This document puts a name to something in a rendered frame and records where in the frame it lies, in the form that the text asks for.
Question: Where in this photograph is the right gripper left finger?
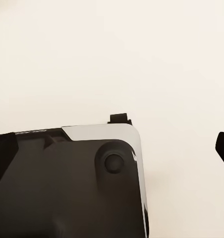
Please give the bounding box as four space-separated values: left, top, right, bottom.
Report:
0 132 19 180

